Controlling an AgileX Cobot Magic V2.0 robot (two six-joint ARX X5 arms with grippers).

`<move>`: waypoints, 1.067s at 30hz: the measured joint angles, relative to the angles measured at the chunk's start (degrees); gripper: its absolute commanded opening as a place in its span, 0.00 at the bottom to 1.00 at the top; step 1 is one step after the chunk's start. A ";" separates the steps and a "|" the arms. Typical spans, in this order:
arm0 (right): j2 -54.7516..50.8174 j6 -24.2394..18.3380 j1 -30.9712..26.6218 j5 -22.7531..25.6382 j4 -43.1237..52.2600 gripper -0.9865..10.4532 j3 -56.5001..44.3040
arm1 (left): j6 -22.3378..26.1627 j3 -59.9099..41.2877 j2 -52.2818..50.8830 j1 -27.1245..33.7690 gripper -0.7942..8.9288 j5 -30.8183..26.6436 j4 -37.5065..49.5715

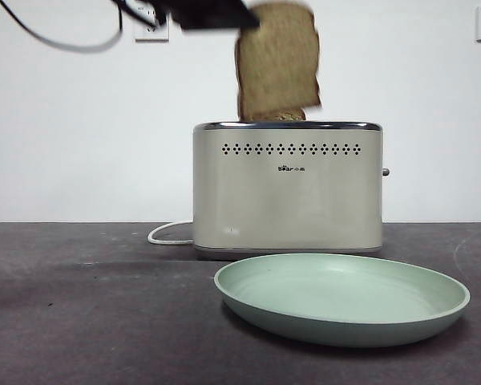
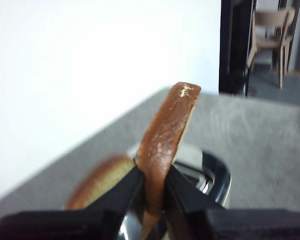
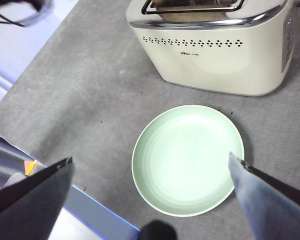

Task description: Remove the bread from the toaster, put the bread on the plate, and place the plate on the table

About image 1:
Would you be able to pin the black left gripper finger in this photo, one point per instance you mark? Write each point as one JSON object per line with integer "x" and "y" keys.
{"x": 212, "y": 14}

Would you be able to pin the brown-crust bread slice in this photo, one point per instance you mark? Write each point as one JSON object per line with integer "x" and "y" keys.
{"x": 276, "y": 64}
{"x": 292, "y": 115}

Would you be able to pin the pale green round plate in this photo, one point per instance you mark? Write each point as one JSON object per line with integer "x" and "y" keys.
{"x": 340, "y": 297}

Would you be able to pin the cream two-slot toaster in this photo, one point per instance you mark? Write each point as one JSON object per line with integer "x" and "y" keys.
{"x": 288, "y": 200}

